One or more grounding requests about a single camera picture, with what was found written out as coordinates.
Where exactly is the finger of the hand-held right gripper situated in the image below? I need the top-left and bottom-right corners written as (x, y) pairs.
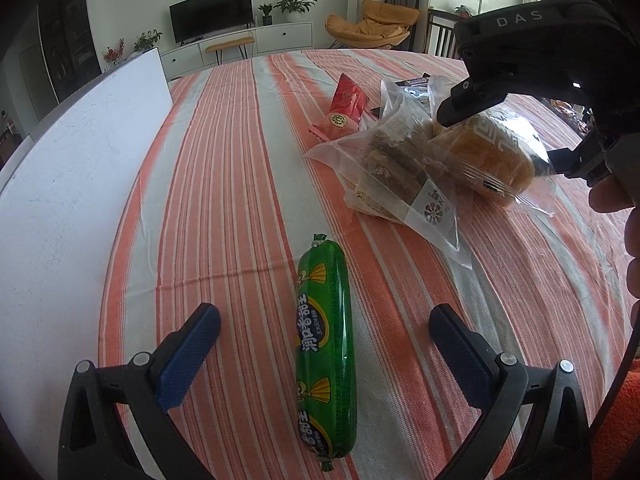
top-left (432, 77), bottom-right (508, 128)
top-left (546, 132), bottom-right (615, 188)

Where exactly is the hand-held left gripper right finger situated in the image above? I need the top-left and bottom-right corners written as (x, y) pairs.
top-left (429, 302), bottom-right (593, 480)

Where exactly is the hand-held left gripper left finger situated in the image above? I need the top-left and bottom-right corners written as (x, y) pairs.
top-left (57, 302), bottom-right (223, 480)

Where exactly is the clear bread packet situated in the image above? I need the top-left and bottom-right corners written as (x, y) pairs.
top-left (422, 75), bottom-right (558, 218)

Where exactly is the clear bag of brown cakes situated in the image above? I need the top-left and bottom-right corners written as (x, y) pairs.
top-left (304, 77), bottom-right (476, 271)

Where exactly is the green sausage packet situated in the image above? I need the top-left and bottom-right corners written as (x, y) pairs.
top-left (295, 232), bottom-right (358, 473)

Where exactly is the white storage box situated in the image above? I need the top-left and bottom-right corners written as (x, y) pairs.
top-left (0, 47), bottom-right (173, 431)

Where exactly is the person's right hand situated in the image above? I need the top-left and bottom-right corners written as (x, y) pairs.
top-left (587, 172), bottom-right (640, 328)

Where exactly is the pile of assorted goods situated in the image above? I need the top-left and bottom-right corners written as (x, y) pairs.
top-left (550, 99), bottom-right (595, 133)

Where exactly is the dark wooden chair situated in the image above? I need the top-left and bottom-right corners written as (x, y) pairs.
top-left (425, 7), bottom-right (463, 58)

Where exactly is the red snack packet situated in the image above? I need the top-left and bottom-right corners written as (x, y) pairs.
top-left (308, 72), bottom-right (371, 143)

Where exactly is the orange lounge chair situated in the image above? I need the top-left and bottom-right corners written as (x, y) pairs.
top-left (325, 0), bottom-right (422, 51)

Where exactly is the orange fuzzy cloth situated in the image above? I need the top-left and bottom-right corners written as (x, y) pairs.
top-left (595, 355), bottom-right (640, 480)

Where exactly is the orange striped tablecloth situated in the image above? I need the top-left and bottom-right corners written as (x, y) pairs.
top-left (97, 49), bottom-right (640, 480)

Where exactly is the white television cabinet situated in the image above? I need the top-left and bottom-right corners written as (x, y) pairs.
top-left (160, 21), bottom-right (315, 81)

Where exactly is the large green potted plant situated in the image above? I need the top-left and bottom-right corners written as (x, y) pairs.
top-left (272, 0), bottom-right (318, 23)

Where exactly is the wooden stool with hairpin legs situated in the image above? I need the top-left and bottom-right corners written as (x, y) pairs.
top-left (205, 36), bottom-right (257, 66)

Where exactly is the black television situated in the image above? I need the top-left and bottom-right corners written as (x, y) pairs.
top-left (169, 0), bottom-right (253, 43)

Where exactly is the red flower plant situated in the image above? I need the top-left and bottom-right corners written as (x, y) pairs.
top-left (102, 37), bottom-right (126, 66)

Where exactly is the green plant in white vase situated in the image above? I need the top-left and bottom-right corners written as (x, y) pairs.
top-left (132, 29), bottom-right (163, 53)

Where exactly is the dark bookcase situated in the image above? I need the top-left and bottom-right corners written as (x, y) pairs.
top-left (37, 0), bottom-right (101, 103)

